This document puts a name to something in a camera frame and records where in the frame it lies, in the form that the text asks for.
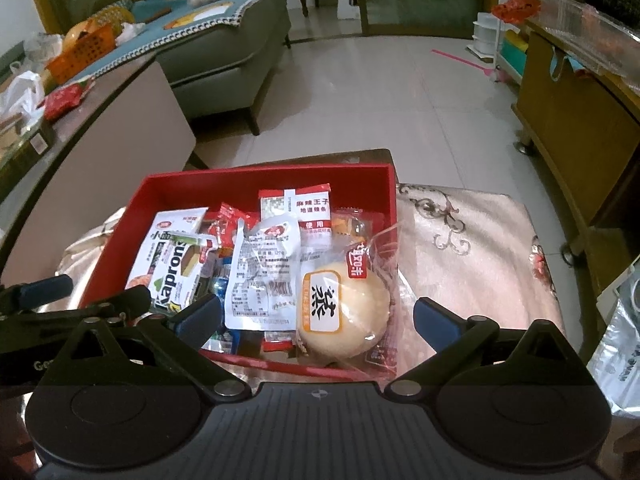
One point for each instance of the yellow plastic basket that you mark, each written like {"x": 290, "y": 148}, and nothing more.
{"x": 117, "y": 12}

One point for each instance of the blue ribbon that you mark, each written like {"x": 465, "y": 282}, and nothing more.
{"x": 562, "y": 62}

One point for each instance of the dark green box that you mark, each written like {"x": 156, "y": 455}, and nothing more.
{"x": 30, "y": 145}

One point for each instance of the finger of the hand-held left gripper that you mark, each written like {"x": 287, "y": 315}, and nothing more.
{"x": 50, "y": 287}
{"x": 125, "y": 301}

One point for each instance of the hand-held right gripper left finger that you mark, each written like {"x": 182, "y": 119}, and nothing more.
{"x": 201, "y": 316}

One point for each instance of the orange snack packet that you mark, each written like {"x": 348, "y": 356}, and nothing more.
{"x": 350, "y": 225}

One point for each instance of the pink fly swatter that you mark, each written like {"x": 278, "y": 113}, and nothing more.
{"x": 460, "y": 60}

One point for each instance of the teal storage drawer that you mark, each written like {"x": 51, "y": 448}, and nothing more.
{"x": 515, "y": 55}

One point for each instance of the red gummy candy packet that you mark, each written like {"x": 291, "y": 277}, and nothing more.
{"x": 225, "y": 225}

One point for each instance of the red cardboard box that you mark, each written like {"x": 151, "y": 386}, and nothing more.
{"x": 250, "y": 180}

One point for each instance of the white crumpled tissue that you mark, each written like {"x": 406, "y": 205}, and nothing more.
{"x": 131, "y": 32}

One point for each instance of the bun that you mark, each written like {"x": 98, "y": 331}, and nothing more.
{"x": 340, "y": 305}

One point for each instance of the white plastic containers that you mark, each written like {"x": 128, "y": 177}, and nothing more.
{"x": 485, "y": 35}

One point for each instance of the silver foil bag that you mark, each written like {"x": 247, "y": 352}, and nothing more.
{"x": 615, "y": 350}

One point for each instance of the red white striped snack packet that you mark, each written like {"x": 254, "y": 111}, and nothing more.
{"x": 310, "y": 210}

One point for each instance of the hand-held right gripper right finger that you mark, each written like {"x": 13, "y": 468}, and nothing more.
{"x": 436, "y": 325}

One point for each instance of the clear plastic tray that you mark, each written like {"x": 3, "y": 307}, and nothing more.
{"x": 590, "y": 25}

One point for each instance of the floral shiny tablecloth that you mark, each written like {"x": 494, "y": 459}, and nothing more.
{"x": 475, "y": 240}

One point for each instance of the wooden cabinet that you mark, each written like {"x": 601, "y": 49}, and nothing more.
{"x": 575, "y": 135}

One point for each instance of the blue snack packet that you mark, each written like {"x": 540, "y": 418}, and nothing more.
{"x": 221, "y": 280}

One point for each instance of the small red snack packet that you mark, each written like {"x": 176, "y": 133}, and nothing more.
{"x": 277, "y": 342}

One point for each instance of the grey sofa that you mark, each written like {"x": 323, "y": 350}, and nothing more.
{"x": 225, "y": 65}

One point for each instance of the orange plastic basket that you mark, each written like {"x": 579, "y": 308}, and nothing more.
{"x": 85, "y": 52}

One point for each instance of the teal sofa cover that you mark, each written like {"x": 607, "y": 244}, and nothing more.
{"x": 150, "y": 15}

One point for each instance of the green white wafer packet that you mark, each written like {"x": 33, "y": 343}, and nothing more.
{"x": 172, "y": 280}

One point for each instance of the red orange paper ornament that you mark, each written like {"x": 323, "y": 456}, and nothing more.
{"x": 515, "y": 7}

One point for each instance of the crumpled clear plastic bag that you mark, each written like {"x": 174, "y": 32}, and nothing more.
{"x": 42, "y": 42}

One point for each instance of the white yellow paper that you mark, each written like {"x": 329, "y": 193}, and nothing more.
{"x": 200, "y": 15}

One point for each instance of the white plastic shopping bag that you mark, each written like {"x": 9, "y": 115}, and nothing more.
{"x": 22, "y": 90}

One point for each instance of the white black-label snack packet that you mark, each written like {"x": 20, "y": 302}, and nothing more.
{"x": 160, "y": 225}

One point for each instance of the white printed snack pouch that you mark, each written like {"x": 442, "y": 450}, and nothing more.
{"x": 260, "y": 280}

